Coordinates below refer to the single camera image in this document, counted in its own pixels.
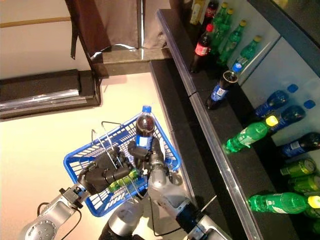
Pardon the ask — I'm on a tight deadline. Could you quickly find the yellow tea bottle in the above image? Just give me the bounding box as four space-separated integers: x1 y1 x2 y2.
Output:
189 0 205 26

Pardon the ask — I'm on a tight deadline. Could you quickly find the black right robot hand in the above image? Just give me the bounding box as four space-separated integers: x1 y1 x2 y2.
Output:
127 136 169 176

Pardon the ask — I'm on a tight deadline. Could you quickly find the green bottle in basket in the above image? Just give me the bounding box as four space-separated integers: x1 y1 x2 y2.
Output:
107 168 141 193

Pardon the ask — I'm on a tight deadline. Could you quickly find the wooden wall rail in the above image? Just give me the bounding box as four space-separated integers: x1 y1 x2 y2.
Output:
0 16 72 29

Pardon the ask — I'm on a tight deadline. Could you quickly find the blue plastic shopping basket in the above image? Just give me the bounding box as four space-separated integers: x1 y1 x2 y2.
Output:
62 113 182 218

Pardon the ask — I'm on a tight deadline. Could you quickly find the green drink can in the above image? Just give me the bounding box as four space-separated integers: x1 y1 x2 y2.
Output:
279 157 318 177
287 173 320 195

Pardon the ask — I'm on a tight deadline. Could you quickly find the small coca cola bottle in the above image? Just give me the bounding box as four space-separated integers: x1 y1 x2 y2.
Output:
189 23 215 74

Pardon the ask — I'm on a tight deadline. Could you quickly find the brown curtain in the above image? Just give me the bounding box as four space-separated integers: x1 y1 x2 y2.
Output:
64 0 181 60

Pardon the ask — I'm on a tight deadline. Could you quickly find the black shelf base ledge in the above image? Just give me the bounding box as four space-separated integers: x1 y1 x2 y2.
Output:
148 58 226 240

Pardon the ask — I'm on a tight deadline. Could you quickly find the dark shelf board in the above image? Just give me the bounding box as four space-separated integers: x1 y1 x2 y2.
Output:
156 8 320 240
247 0 320 76

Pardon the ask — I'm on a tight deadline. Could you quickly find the clear price rail strip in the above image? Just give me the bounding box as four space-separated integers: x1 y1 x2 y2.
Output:
189 91 265 240
156 9 197 97

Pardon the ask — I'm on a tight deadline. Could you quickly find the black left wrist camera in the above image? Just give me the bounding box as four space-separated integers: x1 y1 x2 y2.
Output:
58 186 85 210

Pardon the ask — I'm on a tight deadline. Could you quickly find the large coca cola bottle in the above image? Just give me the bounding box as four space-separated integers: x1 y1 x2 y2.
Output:
203 0 220 26

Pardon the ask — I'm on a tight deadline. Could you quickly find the grey stone plinth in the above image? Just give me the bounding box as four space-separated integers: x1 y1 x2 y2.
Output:
89 46 173 77

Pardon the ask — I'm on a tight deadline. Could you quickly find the black side shelf unit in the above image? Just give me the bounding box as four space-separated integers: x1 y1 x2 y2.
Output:
0 69 102 120

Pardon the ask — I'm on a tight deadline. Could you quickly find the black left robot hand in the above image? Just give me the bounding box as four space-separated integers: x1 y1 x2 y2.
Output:
77 146 135 196

